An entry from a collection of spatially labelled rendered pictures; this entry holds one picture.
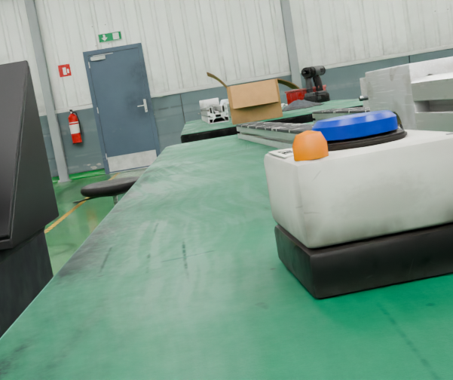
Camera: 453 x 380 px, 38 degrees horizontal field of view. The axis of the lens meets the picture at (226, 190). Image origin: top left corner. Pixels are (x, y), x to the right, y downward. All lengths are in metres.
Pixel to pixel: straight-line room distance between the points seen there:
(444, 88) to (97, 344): 0.25
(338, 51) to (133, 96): 3.62
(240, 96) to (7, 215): 2.05
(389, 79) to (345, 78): 11.18
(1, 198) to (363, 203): 0.38
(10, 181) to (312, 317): 0.39
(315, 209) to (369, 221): 0.02
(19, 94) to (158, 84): 10.76
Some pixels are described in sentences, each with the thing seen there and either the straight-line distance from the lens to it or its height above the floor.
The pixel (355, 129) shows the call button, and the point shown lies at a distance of 0.30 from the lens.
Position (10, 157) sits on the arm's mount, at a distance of 0.62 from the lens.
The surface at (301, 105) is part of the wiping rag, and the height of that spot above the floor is 0.80.
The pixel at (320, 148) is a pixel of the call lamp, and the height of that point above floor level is 0.84.
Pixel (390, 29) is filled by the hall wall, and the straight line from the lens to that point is 11.93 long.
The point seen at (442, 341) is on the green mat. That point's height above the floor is 0.78.
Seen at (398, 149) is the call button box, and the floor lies 0.84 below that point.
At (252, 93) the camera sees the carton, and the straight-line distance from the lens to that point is 2.58.
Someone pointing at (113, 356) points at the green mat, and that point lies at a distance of 0.27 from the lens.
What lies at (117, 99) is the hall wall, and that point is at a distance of 11.46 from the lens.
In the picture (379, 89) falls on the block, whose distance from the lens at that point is 0.52.
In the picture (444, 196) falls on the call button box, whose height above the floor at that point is 0.81.
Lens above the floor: 0.87
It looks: 7 degrees down
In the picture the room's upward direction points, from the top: 9 degrees counter-clockwise
